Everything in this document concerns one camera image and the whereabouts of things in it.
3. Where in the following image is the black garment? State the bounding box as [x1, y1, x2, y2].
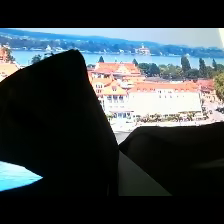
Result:
[0, 49, 224, 197]

